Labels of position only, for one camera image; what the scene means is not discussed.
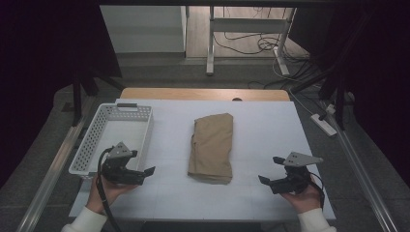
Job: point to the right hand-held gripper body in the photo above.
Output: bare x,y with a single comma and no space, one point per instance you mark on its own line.
293,179

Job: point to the khaki pants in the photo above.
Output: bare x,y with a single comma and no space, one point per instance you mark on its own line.
211,148

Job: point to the person's left hand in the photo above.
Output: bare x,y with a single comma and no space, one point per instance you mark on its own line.
108,195

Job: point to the person's right hand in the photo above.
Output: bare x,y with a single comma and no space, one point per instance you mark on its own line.
304,199

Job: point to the black plug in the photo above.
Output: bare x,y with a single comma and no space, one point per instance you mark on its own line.
323,116

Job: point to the white perforated plastic basket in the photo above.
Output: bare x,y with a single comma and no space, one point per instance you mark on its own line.
96,135

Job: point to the white cabinet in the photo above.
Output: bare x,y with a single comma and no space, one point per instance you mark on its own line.
141,29

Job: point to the white foam board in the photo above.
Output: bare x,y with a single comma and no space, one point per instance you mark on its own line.
257,135

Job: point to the aluminium rail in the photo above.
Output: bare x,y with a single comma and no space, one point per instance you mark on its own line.
54,167
364,180

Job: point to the white metal desk frame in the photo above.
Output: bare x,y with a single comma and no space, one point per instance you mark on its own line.
248,25

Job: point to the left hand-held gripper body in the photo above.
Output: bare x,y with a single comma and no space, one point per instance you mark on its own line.
121,170

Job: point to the dark curtain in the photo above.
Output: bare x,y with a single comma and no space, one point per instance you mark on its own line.
380,80
38,64

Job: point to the wooden table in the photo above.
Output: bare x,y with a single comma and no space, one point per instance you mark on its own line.
193,93

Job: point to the black metal stand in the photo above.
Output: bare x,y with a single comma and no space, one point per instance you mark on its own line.
77,96
338,90

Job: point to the white power strip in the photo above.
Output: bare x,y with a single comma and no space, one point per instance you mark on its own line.
324,126

